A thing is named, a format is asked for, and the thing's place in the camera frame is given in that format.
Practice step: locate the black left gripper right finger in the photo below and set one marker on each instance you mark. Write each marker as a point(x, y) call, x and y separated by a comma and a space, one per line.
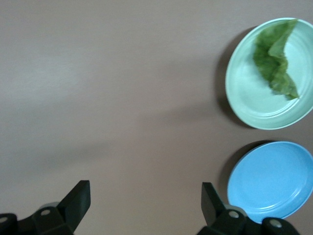
point(215, 213)

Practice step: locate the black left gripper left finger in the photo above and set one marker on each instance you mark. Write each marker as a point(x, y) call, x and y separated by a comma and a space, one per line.
point(73, 208)

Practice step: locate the green lettuce leaf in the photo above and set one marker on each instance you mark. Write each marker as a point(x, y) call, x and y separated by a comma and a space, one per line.
point(271, 54)

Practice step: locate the blue plate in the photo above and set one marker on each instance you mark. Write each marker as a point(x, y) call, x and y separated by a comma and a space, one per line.
point(269, 176)

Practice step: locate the light green plate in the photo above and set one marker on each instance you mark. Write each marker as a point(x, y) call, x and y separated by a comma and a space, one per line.
point(249, 98)

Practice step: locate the brown table cover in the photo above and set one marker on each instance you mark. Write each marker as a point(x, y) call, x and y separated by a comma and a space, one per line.
point(97, 85)

